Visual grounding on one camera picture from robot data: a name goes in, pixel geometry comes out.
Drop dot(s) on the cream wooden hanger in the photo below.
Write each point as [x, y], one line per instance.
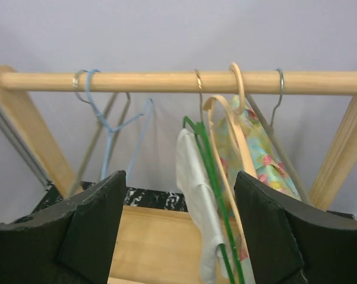
[238, 142]

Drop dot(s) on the dark green hanger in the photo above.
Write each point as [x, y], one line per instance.
[228, 250]

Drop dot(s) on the colourful floral shirt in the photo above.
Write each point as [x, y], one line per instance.
[269, 169]

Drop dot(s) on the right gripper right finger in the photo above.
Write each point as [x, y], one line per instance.
[292, 242]

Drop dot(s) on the light blue hanger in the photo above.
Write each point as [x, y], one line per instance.
[148, 108]

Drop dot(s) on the white garment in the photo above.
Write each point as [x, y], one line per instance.
[192, 179]

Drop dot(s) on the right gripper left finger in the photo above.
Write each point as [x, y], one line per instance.
[71, 241]

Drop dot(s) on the grey metal hanger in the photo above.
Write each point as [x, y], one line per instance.
[269, 129]

